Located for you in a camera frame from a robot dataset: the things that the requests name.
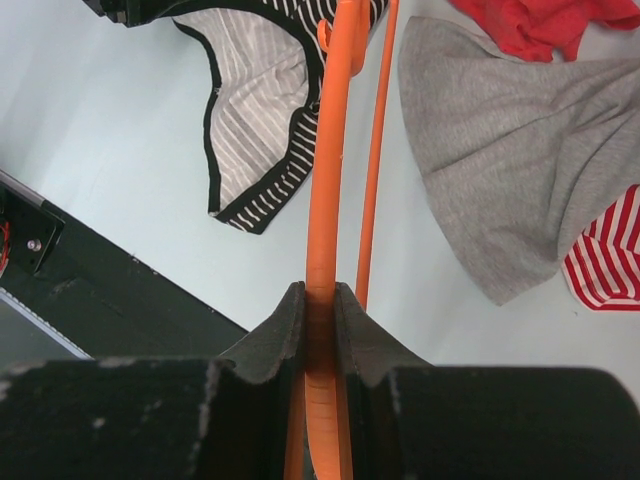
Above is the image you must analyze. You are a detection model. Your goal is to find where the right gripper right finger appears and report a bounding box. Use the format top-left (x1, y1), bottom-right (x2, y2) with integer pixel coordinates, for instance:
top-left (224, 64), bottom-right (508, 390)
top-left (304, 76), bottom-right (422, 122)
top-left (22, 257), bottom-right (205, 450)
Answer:
top-left (334, 283), bottom-right (639, 479)

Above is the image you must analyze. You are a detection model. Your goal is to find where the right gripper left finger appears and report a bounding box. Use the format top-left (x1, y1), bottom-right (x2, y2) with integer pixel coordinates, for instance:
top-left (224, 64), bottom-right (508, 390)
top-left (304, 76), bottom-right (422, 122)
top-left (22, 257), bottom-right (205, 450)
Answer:
top-left (1, 282), bottom-right (305, 479)

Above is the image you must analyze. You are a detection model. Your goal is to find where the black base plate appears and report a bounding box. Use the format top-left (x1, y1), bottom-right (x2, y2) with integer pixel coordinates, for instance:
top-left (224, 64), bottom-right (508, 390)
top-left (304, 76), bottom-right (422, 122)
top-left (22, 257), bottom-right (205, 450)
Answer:
top-left (1, 173), bottom-right (246, 358)

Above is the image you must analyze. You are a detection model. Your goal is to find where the black white striped tank top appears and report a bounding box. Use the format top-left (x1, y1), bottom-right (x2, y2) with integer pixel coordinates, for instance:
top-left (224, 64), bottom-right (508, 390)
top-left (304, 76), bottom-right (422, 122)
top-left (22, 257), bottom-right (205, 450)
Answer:
top-left (169, 0), bottom-right (396, 235)

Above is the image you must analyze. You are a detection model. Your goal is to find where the orange plastic hanger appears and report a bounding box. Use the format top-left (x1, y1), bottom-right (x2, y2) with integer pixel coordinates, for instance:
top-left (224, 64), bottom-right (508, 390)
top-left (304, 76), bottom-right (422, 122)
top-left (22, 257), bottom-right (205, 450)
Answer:
top-left (281, 1), bottom-right (399, 479)

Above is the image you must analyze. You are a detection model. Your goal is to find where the grey garment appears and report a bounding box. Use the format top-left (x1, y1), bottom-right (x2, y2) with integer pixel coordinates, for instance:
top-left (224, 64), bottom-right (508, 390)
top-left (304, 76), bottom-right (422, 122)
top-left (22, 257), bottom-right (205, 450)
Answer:
top-left (397, 16), bottom-right (639, 305)

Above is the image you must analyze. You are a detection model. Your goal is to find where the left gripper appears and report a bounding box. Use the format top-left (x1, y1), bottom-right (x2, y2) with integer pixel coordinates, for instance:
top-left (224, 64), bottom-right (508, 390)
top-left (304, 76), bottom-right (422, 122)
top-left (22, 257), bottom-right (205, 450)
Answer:
top-left (82, 0), bottom-right (186, 27)

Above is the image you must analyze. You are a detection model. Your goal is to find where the red white striped garment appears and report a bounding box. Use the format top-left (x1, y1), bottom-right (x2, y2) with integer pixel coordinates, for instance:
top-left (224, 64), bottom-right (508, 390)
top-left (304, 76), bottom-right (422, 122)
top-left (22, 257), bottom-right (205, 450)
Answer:
top-left (562, 185), bottom-right (639, 313)

